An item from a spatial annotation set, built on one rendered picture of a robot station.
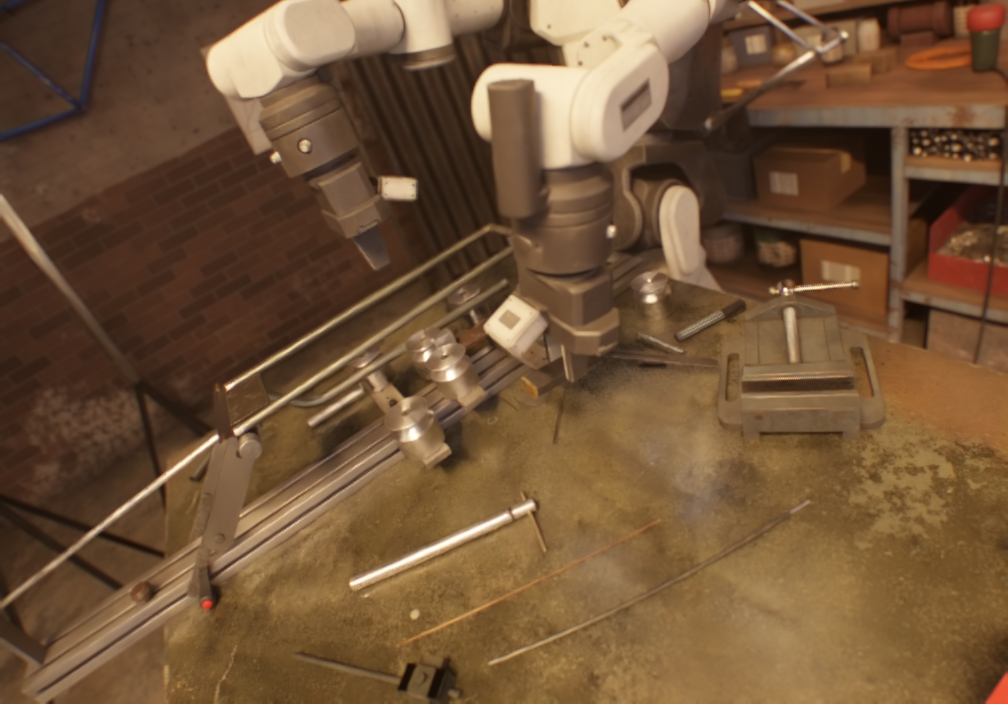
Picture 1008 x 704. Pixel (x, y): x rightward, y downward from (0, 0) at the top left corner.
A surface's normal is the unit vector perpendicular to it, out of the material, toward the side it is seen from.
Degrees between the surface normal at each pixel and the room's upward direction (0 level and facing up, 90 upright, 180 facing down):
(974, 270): 90
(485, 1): 101
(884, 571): 0
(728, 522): 0
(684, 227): 90
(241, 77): 91
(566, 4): 71
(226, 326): 90
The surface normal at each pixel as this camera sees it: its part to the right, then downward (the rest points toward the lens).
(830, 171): 0.50, 0.30
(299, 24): 0.87, -0.08
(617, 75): 0.34, -0.25
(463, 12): 0.82, 0.22
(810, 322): -0.33, -0.81
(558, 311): -0.81, 0.39
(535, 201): 0.62, 0.39
